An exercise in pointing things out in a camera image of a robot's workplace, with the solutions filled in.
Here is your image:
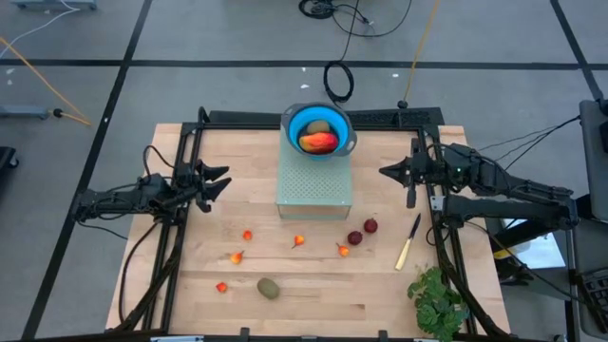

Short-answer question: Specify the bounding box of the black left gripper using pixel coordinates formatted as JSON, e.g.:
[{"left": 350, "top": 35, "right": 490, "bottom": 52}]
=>
[{"left": 173, "top": 159, "right": 233, "bottom": 214}]

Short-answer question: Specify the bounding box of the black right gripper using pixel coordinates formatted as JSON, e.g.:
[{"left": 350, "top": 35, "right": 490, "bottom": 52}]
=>
[{"left": 378, "top": 138, "right": 446, "bottom": 209}]

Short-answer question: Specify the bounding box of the red yellow mango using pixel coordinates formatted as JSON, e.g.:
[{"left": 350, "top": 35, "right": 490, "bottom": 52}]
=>
[{"left": 297, "top": 131, "right": 340, "bottom": 156}]

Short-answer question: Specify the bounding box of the brown green kiwi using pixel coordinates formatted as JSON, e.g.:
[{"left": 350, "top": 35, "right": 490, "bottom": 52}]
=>
[
  {"left": 256, "top": 277, "right": 281, "bottom": 301},
  {"left": 306, "top": 120, "right": 332, "bottom": 136}
]

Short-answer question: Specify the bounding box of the green perforated metal shelf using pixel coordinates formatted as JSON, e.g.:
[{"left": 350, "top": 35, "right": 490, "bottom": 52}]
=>
[{"left": 275, "top": 126, "right": 354, "bottom": 221}]

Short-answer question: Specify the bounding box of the blue grey collapsible colander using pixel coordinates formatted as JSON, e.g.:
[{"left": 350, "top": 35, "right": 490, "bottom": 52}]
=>
[{"left": 279, "top": 102, "right": 358, "bottom": 162}]

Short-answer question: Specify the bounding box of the green plant in white pot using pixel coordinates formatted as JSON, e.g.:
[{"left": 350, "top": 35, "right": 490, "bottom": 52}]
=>
[{"left": 407, "top": 265, "right": 471, "bottom": 342}]

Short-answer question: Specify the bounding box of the pale flat screen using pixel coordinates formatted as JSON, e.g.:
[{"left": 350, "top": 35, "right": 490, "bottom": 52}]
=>
[{"left": 493, "top": 220, "right": 566, "bottom": 270}]

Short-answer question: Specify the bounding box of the grey desk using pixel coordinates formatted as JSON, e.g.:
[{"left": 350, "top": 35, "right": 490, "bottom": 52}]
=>
[{"left": 578, "top": 98, "right": 608, "bottom": 222}]

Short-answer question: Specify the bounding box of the grey metal floor bar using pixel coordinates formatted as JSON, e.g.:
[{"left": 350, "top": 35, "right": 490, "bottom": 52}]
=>
[
  {"left": 0, "top": 104, "right": 51, "bottom": 120},
  {"left": 11, "top": 0, "right": 99, "bottom": 10}
]

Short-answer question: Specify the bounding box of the black chair base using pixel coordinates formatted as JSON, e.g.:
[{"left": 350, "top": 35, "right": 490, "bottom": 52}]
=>
[{"left": 0, "top": 145, "right": 20, "bottom": 170}]

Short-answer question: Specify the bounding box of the black keyboard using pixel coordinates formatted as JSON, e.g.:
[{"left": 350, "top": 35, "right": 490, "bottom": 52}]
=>
[{"left": 576, "top": 266, "right": 608, "bottom": 325}]

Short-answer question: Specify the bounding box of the yellow hanging cable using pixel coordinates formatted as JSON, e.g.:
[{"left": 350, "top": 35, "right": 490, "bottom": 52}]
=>
[
  {"left": 397, "top": 0, "right": 443, "bottom": 109},
  {"left": 0, "top": 36, "right": 92, "bottom": 127}
]

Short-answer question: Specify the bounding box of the knife with wooden handle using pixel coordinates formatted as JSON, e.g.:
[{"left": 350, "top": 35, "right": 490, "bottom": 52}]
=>
[{"left": 394, "top": 213, "right": 423, "bottom": 272}]

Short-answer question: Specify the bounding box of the black coiled floor cable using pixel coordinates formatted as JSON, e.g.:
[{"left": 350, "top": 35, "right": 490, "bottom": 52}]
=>
[{"left": 297, "top": 0, "right": 414, "bottom": 105}]

